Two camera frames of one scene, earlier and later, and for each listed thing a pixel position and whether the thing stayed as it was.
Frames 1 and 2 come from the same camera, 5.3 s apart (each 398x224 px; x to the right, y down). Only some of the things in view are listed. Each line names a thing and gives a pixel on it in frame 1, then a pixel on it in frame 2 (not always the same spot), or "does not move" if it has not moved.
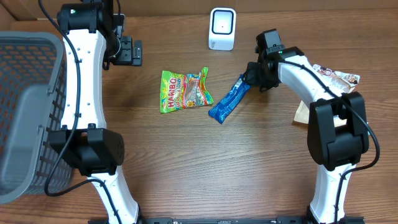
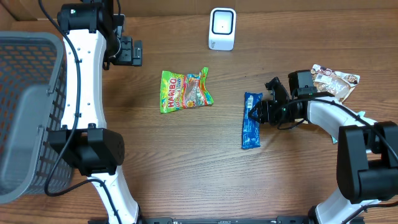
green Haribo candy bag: x=181 y=91 does not move
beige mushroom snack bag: x=337 y=83 does not move
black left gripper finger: x=137 y=59 does not move
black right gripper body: x=259 y=76 -> x=275 y=112
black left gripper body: x=125 y=54 does not move
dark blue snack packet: x=223 y=111 -> x=251 y=130
